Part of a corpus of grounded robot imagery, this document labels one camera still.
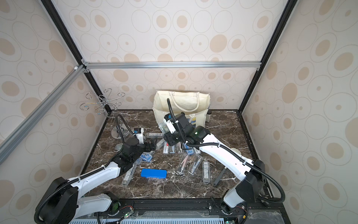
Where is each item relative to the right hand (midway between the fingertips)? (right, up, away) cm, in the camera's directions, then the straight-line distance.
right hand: (173, 132), depth 76 cm
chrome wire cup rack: (-59, +19, +45) cm, 76 cm away
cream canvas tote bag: (+14, +18, +21) cm, 31 cm away
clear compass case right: (+20, -25, +9) cm, 33 cm away
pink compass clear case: (+5, -23, +12) cm, 26 cm away
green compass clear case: (-5, +3, -3) cm, 6 cm away
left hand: (-12, -3, +8) cm, 14 cm away
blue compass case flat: (-12, -25, +9) cm, 30 cm away
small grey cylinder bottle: (+21, +10, +11) cm, 26 cm away
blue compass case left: (-19, -18, +16) cm, 30 cm away
